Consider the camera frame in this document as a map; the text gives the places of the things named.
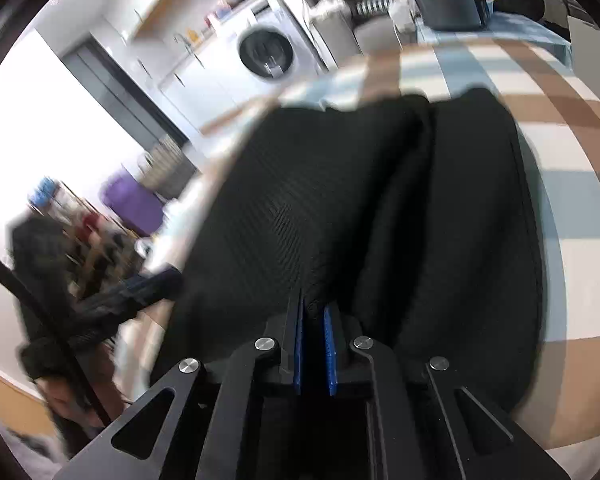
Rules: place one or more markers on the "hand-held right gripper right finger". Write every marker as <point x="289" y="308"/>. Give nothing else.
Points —
<point x="330" y="355"/>

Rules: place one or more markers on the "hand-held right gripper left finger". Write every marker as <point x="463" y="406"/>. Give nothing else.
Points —
<point x="297" y="355"/>

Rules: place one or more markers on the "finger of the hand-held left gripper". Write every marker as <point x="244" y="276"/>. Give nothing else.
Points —
<point x="155" y="285"/>

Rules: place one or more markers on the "black knit garment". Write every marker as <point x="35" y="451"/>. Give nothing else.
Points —
<point x="380" y="200"/>

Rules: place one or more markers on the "grey white clothes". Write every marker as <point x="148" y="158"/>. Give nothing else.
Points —
<point x="401" y="10"/>

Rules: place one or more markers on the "person's left hand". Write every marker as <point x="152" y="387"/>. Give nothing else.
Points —
<point x="67" y="400"/>

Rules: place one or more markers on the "purple bag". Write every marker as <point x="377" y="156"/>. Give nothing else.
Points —
<point x="132" y="205"/>

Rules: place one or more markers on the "wicker laundry basket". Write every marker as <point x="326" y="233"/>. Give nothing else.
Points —
<point x="167" y="165"/>

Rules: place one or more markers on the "white cabinet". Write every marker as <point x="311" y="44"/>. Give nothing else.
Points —
<point x="200" y="80"/>

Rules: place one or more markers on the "white washing machine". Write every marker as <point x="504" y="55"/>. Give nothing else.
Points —
<point x="265" y="52"/>

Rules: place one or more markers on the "plaid tablecloth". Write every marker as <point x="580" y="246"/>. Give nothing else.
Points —
<point x="570" y="185"/>

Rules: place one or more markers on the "tall grey bin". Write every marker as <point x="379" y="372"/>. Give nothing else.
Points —
<point x="335" y="30"/>

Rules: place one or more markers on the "light blue cloth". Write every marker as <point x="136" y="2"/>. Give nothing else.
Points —
<point x="525" y="30"/>

